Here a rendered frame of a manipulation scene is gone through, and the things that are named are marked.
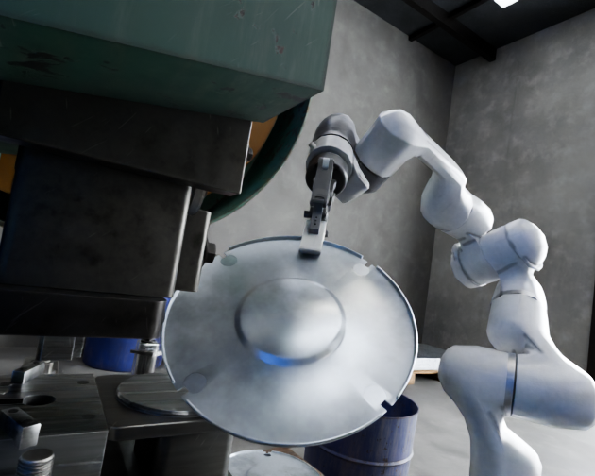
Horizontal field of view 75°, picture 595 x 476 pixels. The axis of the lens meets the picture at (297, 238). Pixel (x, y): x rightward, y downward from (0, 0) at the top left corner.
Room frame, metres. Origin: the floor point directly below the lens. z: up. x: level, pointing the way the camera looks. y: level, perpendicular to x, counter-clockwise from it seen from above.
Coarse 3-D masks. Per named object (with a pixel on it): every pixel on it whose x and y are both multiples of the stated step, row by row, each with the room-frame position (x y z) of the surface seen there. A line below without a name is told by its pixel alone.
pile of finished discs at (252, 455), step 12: (240, 456) 1.15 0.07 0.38; (252, 456) 1.16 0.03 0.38; (264, 456) 1.17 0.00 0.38; (276, 456) 1.18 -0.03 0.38; (288, 456) 1.19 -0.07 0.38; (240, 468) 1.09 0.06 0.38; (252, 468) 1.08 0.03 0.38; (264, 468) 1.09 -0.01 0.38; (276, 468) 1.10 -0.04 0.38; (288, 468) 1.12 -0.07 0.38; (300, 468) 1.13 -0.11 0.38; (312, 468) 1.14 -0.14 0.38
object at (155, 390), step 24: (96, 384) 0.42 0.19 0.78; (120, 384) 0.42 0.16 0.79; (144, 384) 0.43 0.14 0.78; (168, 384) 0.44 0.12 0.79; (120, 408) 0.37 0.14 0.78; (144, 408) 0.37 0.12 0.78; (168, 408) 0.38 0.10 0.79; (120, 432) 0.34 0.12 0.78; (144, 432) 0.35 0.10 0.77; (168, 432) 0.36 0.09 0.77; (192, 432) 0.37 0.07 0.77; (216, 432) 0.40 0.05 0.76; (144, 456) 0.41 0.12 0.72; (168, 456) 0.38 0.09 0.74; (192, 456) 0.39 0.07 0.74; (216, 456) 0.40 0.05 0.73
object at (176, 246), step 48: (48, 192) 0.29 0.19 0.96; (96, 192) 0.30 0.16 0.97; (144, 192) 0.32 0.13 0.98; (192, 192) 0.35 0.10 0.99; (48, 240) 0.29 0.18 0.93; (96, 240) 0.31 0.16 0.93; (144, 240) 0.33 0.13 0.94; (192, 240) 0.37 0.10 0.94; (96, 288) 0.31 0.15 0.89; (144, 288) 0.33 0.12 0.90; (192, 288) 0.38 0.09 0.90
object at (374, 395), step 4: (368, 388) 0.40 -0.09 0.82; (372, 388) 0.40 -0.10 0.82; (376, 388) 0.40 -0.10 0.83; (380, 388) 0.40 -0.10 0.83; (368, 392) 0.39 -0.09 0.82; (372, 392) 0.39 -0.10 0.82; (376, 392) 0.39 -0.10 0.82; (380, 392) 0.39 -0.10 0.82; (384, 392) 0.40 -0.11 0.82; (368, 396) 0.39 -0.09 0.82; (372, 396) 0.39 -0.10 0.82; (376, 396) 0.39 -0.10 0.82; (380, 396) 0.39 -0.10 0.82; (384, 396) 0.39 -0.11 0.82; (368, 400) 0.39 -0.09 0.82; (372, 400) 0.39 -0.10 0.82; (376, 400) 0.39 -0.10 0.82; (380, 400) 0.39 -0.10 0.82; (372, 404) 0.39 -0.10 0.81; (376, 404) 0.39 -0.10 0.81; (380, 404) 0.39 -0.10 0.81
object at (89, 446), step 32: (0, 384) 0.38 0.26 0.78; (32, 384) 0.40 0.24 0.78; (64, 384) 0.41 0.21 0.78; (32, 416) 0.33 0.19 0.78; (64, 416) 0.34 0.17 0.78; (96, 416) 0.35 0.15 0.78; (0, 448) 0.29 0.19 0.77; (32, 448) 0.30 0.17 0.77; (64, 448) 0.31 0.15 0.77; (96, 448) 0.32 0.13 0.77
